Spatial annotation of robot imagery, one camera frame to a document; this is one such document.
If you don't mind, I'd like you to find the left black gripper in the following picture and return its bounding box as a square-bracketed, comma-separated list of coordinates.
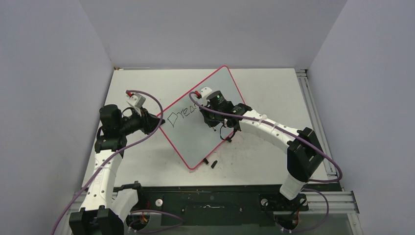
[118, 106, 164, 136]

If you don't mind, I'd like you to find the pink-framed whiteboard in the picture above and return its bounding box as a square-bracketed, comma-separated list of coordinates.
[161, 66, 245, 169]

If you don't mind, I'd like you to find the black marker cap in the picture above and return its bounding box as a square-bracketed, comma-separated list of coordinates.
[211, 160, 218, 169]

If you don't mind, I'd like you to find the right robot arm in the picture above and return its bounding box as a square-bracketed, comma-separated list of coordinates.
[194, 88, 323, 210]

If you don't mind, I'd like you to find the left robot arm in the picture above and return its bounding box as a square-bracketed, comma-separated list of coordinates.
[69, 104, 165, 235]

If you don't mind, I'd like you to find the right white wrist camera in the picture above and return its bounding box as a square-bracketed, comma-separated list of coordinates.
[199, 87, 213, 99]

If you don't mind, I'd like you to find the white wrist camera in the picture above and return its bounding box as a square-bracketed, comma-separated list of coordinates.
[199, 87, 213, 99]
[127, 92, 146, 109]

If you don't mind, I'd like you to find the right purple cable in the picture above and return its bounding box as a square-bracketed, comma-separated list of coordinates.
[189, 91, 344, 233]

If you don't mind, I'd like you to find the purple cable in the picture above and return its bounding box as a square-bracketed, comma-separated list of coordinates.
[50, 90, 164, 235]
[189, 91, 344, 233]

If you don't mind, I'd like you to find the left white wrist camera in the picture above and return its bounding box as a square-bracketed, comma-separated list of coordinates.
[127, 92, 146, 109]

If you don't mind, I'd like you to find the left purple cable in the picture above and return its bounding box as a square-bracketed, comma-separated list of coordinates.
[50, 90, 164, 235]

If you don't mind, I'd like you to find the aluminium rail right side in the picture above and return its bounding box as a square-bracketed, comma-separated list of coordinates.
[295, 69, 332, 159]

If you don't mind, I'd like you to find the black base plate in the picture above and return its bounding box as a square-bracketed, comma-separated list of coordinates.
[132, 185, 309, 226]

